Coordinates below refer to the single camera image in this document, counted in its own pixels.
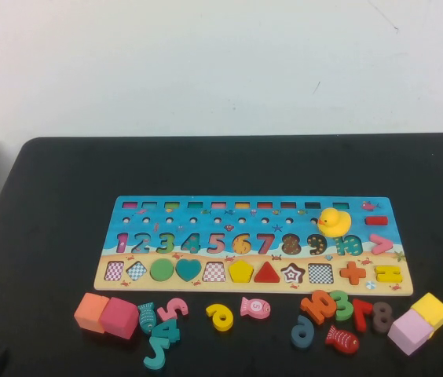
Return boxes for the yellow pentagon piece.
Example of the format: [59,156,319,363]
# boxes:
[228,259,255,284]

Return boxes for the teal heart piece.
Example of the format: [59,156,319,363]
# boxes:
[174,258,203,284]

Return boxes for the colourful wooden puzzle board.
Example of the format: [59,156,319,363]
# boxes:
[93,195,414,296]

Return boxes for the red triangle piece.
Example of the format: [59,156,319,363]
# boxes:
[253,261,284,284]

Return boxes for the green circle piece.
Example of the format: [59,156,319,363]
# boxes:
[149,258,176,284]

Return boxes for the yellow number six piece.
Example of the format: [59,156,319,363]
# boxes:
[205,303,235,332]

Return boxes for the pink number five piece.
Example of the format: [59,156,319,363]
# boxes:
[156,297,189,322]

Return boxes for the orange number ten piece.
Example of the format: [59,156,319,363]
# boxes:
[299,289,335,325]

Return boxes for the teal number four piece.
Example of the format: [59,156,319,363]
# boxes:
[153,317,182,347]

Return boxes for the orange plus sign piece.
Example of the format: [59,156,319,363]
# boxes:
[339,260,367,285]

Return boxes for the blue-grey number nine piece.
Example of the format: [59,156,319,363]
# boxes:
[290,315,315,351]

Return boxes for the green number three piece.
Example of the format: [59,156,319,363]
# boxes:
[329,289,355,322]

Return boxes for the pink greater-than sign piece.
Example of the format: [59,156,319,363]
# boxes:
[369,233,394,255]

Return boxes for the yellow equals sign piece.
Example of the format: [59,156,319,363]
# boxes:
[375,265,404,284]

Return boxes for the teal number two piece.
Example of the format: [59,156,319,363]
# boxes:
[142,333,172,371]

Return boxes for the red number seven piece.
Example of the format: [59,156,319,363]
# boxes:
[351,298,375,334]

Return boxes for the brown number eight piece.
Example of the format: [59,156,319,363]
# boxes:
[371,301,394,335]

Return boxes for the yellow rubber duck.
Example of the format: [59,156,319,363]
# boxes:
[317,207,353,239]

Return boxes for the pink wooden fish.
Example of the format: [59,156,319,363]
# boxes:
[239,296,272,319]

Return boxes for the teal wooden fish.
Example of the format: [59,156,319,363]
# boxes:
[137,301,157,336]

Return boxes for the magenta wooden cube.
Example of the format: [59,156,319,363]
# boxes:
[98,296,140,342]

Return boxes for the orange wooden cube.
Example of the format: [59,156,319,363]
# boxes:
[73,292,111,335]

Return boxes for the red wooden fish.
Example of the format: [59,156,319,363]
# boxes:
[324,324,361,355]

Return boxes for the light pink wooden cube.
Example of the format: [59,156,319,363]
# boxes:
[386,309,436,357]

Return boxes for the yellow wooden cube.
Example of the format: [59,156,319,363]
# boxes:
[409,292,443,340]

